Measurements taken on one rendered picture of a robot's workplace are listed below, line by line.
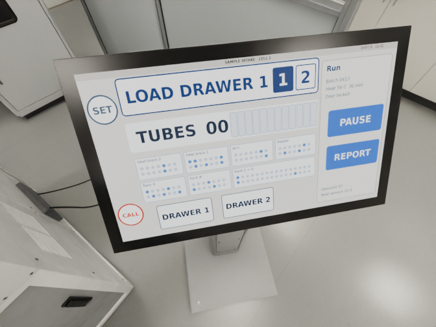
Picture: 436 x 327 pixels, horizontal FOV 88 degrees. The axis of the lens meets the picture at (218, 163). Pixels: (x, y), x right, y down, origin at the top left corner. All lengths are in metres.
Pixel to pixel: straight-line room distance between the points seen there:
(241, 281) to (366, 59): 1.16
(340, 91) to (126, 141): 0.34
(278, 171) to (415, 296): 1.43
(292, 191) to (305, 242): 1.09
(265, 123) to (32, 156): 1.91
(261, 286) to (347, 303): 0.45
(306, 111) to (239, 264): 1.08
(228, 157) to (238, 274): 1.04
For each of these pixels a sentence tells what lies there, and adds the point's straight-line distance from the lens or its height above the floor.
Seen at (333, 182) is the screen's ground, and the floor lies 1.01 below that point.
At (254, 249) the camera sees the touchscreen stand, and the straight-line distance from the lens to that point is 1.38.
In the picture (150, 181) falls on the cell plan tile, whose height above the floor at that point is 1.06.
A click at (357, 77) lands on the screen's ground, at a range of 0.44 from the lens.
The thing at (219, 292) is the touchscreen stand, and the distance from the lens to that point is 1.34.
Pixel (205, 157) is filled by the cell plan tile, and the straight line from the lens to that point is 0.36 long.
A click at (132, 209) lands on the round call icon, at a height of 1.02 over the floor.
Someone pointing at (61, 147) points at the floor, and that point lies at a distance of 2.05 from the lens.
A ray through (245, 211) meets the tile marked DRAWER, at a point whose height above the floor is 0.99.
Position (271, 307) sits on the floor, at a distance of 1.41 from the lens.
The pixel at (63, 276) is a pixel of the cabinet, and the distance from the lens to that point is 0.82.
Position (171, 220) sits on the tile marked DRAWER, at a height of 1.00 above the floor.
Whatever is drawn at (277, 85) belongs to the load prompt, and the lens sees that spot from 0.37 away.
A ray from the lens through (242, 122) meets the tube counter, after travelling 0.36.
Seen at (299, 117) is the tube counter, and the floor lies 1.11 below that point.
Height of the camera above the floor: 1.38
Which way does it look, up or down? 59 degrees down
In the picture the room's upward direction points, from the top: 1 degrees clockwise
